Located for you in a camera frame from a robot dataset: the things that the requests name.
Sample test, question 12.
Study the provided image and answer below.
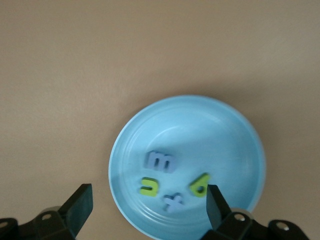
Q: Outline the blue foam letter x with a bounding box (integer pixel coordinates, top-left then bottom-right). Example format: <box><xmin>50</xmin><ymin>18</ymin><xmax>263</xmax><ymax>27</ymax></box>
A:
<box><xmin>162</xmin><ymin>192</ymin><xmax>185</xmax><ymax>213</ymax></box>

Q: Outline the green foam letter u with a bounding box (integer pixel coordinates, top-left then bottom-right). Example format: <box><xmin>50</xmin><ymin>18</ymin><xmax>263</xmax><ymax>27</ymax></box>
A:
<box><xmin>139</xmin><ymin>176</ymin><xmax>160</xmax><ymax>198</ymax></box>

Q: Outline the blue plate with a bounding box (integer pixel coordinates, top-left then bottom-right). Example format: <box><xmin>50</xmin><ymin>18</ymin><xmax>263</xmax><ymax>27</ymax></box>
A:
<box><xmin>108</xmin><ymin>94</ymin><xmax>267</xmax><ymax>240</ymax></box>

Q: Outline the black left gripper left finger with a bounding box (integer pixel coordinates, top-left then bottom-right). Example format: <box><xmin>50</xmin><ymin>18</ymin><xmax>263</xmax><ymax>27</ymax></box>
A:
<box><xmin>0</xmin><ymin>183</ymin><xmax>94</xmax><ymax>240</ymax></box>

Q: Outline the blue foam letter m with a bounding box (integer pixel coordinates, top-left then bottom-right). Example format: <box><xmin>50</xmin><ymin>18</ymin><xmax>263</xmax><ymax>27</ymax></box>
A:
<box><xmin>144</xmin><ymin>149</ymin><xmax>179</xmax><ymax>175</ymax></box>

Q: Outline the brown table mat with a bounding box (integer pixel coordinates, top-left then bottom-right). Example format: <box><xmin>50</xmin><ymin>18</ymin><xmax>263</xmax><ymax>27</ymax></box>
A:
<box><xmin>0</xmin><ymin>0</ymin><xmax>320</xmax><ymax>240</ymax></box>

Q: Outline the green foam letter q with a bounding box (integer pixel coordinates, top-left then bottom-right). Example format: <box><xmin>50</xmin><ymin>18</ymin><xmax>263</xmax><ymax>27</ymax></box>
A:
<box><xmin>188</xmin><ymin>172</ymin><xmax>211</xmax><ymax>199</ymax></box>

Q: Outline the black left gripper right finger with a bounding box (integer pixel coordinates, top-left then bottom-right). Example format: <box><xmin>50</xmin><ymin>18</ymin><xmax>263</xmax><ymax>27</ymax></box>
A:
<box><xmin>204</xmin><ymin>184</ymin><xmax>312</xmax><ymax>240</ymax></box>

